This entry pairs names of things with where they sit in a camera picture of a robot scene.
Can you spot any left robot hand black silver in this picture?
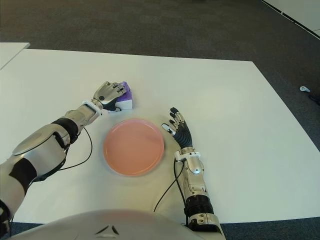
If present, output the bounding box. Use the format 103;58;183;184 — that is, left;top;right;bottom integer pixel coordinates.
92;81;127;112

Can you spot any right robot hand black silver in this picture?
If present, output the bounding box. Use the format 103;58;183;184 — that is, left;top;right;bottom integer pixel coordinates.
161;107;194;150

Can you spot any purple tissue paper pack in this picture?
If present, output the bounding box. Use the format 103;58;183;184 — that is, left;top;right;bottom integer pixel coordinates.
108;80;135;113

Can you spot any pink round plate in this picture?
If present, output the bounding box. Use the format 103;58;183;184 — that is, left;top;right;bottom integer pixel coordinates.
102;118;165;177

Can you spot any white neighbouring table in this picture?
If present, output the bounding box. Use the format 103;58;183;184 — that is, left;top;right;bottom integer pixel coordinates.
0;42;31;70

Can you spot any silver robot torso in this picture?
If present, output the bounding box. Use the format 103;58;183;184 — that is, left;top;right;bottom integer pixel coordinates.
9;209;201;240

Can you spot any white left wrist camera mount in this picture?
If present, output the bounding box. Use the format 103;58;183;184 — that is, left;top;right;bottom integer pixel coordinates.
81;99;109;116

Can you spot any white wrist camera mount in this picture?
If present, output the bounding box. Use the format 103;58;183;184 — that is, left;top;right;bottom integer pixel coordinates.
174;150;202;162
81;99;109;116

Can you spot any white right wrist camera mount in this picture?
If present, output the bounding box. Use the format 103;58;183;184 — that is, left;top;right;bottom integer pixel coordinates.
174;150;202;162

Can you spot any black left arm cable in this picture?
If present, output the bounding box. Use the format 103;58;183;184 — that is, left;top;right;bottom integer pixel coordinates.
58;127;93;171

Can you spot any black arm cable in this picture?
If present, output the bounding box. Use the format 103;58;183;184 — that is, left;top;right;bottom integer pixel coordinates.
153;158;187;213
58;127;93;171

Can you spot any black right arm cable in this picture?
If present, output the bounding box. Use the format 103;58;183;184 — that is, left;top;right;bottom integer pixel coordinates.
153;158;187;213

